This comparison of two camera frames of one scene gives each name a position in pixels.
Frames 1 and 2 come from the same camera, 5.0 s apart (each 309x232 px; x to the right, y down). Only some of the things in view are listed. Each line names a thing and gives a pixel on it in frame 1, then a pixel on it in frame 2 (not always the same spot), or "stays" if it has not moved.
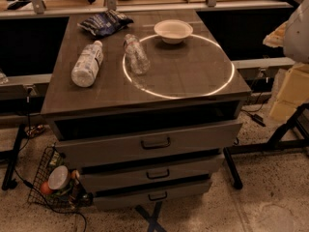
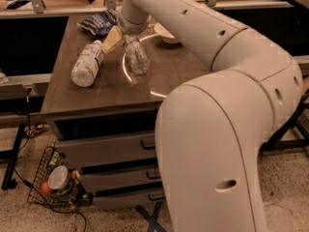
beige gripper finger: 275,39 to 133,21
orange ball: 45,188 stays
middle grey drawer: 116,179 stays
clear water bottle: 138,59 stays
